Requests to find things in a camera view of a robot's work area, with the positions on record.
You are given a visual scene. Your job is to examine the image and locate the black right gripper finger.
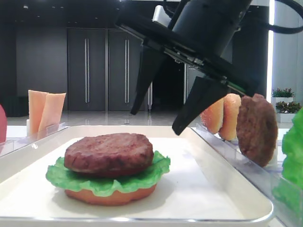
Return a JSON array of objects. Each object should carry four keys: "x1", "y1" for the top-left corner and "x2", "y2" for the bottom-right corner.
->
[{"x1": 131, "y1": 45, "x2": 167, "y2": 115}]

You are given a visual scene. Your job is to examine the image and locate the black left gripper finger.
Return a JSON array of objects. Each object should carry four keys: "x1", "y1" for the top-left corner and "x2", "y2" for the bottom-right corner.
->
[{"x1": 172, "y1": 77, "x2": 228, "y2": 135}]

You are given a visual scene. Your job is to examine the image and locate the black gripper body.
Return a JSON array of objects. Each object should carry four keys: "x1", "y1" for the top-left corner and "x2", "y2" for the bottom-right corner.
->
[{"x1": 116, "y1": 9, "x2": 258, "y2": 96}]

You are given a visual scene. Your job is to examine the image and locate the brown meat patty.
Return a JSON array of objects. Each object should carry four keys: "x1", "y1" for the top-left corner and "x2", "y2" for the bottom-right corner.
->
[
  {"x1": 236, "y1": 94, "x2": 278, "y2": 167},
  {"x1": 64, "y1": 133, "x2": 154, "y2": 173}
]

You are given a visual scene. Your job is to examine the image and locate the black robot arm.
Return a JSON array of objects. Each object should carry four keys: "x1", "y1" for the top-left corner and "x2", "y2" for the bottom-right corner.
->
[{"x1": 116, "y1": 0, "x2": 260, "y2": 135}]

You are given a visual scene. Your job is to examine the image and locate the red tomato slice on tray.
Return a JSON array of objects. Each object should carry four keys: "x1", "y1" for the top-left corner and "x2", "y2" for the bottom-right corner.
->
[{"x1": 76, "y1": 164, "x2": 151, "y2": 178}]

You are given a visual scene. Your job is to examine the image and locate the orange cheese slice inner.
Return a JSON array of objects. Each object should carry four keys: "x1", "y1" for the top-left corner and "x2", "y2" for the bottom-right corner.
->
[{"x1": 37, "y1": 93, "x2": 66, "y2": 139}]

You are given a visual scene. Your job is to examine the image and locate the orange cheese slice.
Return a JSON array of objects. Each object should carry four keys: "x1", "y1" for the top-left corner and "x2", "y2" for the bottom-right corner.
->
[
  {"x1": 37, "y1": 93, "x2": 66, "y2": 139},
  {"x1": 28, "y1": 90, "x2": 48, "y2": 135}
]

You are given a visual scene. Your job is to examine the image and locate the orange cheese slice outer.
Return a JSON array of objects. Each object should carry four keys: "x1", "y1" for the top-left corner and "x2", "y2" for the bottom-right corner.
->
[{"x1": 28, "y1": 90, "x2": 48, "y2": 135}]

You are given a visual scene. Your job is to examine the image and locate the standing green lettuce leaf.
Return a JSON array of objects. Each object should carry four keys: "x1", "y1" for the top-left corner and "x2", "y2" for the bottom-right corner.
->
[{"x1": 273, "y1": 110, "x2": 303, "y2": 217}]

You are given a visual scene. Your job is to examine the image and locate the green lettuce leaf on tray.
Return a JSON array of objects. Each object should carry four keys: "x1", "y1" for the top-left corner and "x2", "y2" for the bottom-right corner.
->
[{"x1": 45, "y1": 150, "x2": 170, "y2": 197}]

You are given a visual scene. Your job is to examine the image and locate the standing red tomato slice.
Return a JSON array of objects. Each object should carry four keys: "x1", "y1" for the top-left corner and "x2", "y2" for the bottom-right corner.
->
[{"x1": 0, "y1": 105, "x2": 8, "y2": 143}]

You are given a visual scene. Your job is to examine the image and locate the standing bun half outer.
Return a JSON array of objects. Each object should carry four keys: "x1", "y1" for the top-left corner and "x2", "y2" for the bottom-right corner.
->
[{"x1": 200, "y1": 98, "x2": 223, "y2": 134}]

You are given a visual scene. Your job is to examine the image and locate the standing bun half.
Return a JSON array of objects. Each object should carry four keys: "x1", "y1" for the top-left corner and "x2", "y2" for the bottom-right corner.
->
[
  {"x1": 219, "y1": 93, "x2": 241, "y2": 141},
  {"x1": 200, "y1": 98, "x2": 223, "y2": 134}
]

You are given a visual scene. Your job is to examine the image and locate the standing bun half inner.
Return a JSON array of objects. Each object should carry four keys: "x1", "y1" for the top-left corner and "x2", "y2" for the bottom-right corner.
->
[{"x1": 219, "y1": 93, "x2": 241, "y2": 141}]

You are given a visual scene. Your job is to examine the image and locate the potted plants on shelf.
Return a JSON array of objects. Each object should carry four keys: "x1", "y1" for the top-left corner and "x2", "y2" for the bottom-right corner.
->
[{"x1": 271, "y1": 88, "x2": 302, "y2": 123}]

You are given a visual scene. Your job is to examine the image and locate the white metal tray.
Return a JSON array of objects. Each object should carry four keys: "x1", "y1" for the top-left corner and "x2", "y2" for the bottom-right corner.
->
[{"x1": 0, "y1": 125, "x2": 274, "y2": 227}]

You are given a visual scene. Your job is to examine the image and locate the clear acrylic rack right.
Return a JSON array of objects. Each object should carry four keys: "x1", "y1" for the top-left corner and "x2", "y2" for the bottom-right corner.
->
[{"x1": 192, "y1": 124, "x2": 303, "y2": 227}]

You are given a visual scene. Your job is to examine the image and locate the clear acrylic rack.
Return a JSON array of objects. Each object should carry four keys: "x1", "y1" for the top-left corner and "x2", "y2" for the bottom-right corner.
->
[
  {"x1": 192, "y1": 124, "x2": 303, "y2": 227},
  {"x1": 0, "y1": 120, "x2": 67, "y2": 157}
]

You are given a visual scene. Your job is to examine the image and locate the bottom bun half on tray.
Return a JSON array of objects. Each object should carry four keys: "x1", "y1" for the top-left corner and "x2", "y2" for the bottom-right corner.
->
[{"x1": 64, "y1": 184, "x2": 157, "y2": 206}]

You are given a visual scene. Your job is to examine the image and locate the clear acrylic rack left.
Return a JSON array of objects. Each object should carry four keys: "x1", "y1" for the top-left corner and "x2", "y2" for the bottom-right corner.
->
[{"x1": 0, "y1": 120, "x2": 67, "y2": 157}]

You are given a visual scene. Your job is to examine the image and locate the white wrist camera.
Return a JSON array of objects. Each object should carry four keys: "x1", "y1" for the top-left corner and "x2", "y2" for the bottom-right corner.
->
[{"x1": 152, "y1": 5, "x2": 174, "y2": 27}]

